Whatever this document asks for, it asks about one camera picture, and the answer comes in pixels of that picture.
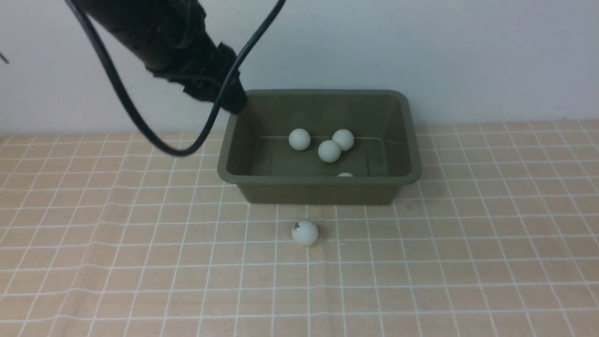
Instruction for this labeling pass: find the white ping-pong ball front logo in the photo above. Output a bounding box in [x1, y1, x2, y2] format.
[317, 140, 342, 163]

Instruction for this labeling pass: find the black left camera cable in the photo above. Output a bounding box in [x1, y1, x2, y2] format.
[65, 0, 287, 157]

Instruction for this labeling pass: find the white ping-pong ball plain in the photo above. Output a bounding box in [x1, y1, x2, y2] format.
[331, 129, 355, 152]

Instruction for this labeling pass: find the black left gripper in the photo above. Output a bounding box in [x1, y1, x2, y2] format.
[77, 0, 248, 115]

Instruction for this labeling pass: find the checkered peach tablecloth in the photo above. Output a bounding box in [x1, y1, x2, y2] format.
[0, 120, 599, 337]

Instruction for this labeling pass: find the white ping-pong ball logo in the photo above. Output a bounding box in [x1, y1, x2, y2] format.
[288, 128, 311, 151]
[317, 140, 342, 163]
[291, 219, 319, 247]

